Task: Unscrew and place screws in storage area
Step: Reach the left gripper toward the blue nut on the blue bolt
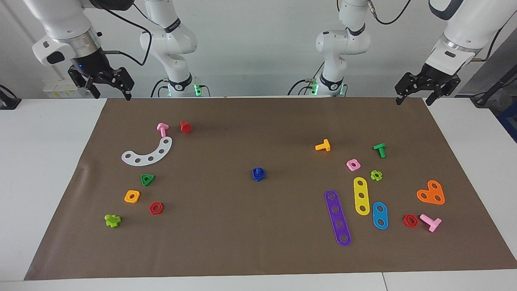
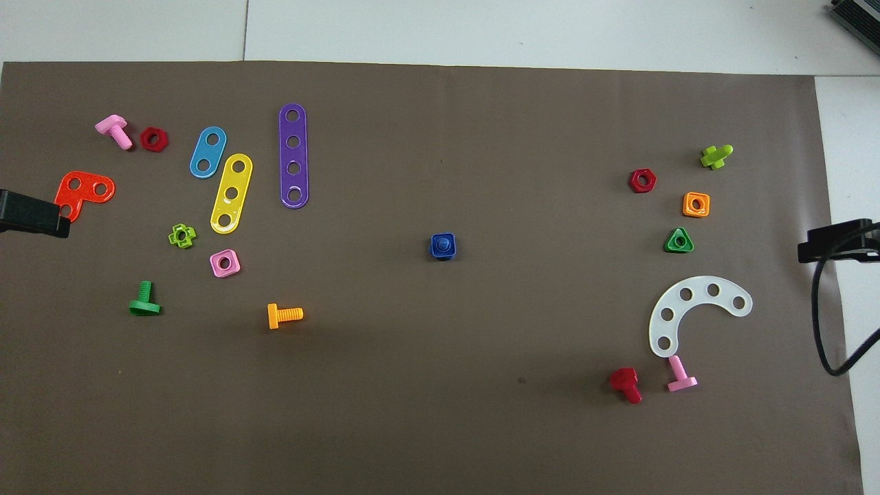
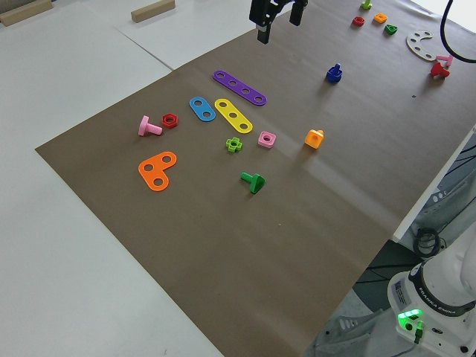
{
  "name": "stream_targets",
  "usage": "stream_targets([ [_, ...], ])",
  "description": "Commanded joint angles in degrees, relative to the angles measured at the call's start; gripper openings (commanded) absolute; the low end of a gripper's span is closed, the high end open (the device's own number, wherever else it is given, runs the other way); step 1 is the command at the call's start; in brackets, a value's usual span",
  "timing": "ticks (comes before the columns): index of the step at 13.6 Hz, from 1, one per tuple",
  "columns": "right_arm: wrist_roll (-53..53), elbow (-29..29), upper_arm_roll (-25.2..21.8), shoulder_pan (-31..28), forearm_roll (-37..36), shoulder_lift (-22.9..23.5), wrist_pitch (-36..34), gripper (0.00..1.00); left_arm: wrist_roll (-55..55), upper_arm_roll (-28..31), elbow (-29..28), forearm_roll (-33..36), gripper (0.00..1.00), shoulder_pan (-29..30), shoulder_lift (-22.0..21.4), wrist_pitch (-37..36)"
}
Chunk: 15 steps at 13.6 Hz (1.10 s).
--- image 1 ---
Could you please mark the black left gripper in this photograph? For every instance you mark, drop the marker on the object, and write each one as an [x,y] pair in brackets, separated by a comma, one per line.
[434,76]

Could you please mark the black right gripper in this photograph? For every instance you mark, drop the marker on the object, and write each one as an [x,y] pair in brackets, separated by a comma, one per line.
[93,64]

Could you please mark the blue toy bolt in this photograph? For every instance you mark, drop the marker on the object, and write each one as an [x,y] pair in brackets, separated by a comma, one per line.
[258,169]

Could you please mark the blue square nut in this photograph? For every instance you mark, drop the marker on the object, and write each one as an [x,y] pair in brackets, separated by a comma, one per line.
[259,175]

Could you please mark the white box yellow labels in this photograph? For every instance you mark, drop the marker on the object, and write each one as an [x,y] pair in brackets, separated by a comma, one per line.
[56,91]

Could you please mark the black stand pole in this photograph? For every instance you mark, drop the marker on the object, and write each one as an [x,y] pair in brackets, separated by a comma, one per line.
[482,101]

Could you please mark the pink toy bolt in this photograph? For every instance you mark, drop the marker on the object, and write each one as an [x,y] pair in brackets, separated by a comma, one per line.
[162,130]
[434,223]

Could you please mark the white curved hole plate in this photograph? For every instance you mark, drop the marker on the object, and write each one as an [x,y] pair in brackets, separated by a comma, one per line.
[144,160]

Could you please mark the red toy bolt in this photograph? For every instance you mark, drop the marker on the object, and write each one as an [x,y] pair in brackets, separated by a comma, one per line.
[185,127]

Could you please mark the lime flower nut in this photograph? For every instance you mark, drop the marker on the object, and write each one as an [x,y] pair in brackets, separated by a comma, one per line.
[372,175]

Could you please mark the blue box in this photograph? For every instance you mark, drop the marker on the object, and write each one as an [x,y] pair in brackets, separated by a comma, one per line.
[509,121]

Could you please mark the pink square nut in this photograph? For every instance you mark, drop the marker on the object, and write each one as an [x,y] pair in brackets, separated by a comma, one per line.
[349,167]

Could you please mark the orange heart-shaped plate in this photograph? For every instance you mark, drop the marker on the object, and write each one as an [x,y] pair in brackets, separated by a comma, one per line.
[430,193]

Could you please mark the green triangle nut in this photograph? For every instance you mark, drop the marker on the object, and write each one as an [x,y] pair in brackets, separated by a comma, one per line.
[143,182]

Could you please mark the orange toy bolt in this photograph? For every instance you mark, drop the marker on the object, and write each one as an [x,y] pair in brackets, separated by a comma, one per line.
[325,145]

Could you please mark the yellow three-hole plate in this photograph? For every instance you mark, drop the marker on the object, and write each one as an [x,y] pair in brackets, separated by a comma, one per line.
[361,190]

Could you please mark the orange square nut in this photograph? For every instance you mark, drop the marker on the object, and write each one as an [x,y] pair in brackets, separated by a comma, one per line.
[127,199]

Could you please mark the blue two-hole plate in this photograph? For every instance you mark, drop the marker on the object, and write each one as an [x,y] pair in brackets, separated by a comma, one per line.
[380,215]

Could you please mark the red hex nut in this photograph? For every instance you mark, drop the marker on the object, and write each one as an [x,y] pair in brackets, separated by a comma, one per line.
[405,221]
[150,208]

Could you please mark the lime green toy bolt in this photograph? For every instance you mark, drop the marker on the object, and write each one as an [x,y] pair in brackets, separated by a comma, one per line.
[112,221]

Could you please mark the purple four-hole plate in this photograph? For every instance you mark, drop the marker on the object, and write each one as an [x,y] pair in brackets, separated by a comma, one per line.
[337,216]

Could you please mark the brown table mat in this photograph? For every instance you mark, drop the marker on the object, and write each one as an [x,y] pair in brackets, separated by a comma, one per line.
[258,242]

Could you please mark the black clamp mount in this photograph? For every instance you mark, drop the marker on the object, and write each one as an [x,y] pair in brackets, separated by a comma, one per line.
[8,103]

